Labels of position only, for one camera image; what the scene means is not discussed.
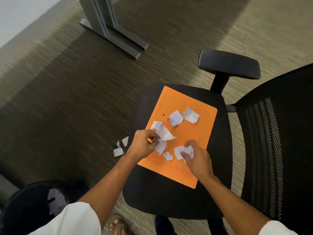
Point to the person's right hand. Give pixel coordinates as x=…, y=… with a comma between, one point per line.
x=200, y=163

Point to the person's left hand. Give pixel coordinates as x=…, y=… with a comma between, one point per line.
x=141, y=145

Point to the small torn white paper scrap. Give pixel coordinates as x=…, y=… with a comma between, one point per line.
x=118, y=144

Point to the large torn white paper scrap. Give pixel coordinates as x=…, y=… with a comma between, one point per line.
x=118, y=152

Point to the pile of white paper scraps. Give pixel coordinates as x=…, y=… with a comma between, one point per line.
x=175, y=118

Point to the black mesh office chair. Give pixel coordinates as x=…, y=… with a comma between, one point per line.
x=156, y=193

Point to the orange paper folder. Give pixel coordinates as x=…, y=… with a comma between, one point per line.
x=176, y=100

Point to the person's left forearm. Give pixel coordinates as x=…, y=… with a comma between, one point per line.
x=110, y=186

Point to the person's right forearm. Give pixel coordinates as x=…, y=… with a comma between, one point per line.
x=234, y=208

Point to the person's right leg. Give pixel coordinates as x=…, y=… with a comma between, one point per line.
x=165, y=226

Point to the brown left sandal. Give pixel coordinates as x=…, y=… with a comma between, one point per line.
x=118, y=225

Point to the white right shirt sleeve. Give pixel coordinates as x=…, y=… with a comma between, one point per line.
x=276, y=228

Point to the white shirt sleeve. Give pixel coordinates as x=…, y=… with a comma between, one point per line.
x=71, y=220
x=276, y=228

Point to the white left shirt sleeve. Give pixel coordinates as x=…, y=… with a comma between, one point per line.
x=71, y=220

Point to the black trash bin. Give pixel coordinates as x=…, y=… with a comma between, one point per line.
x=24, y=212

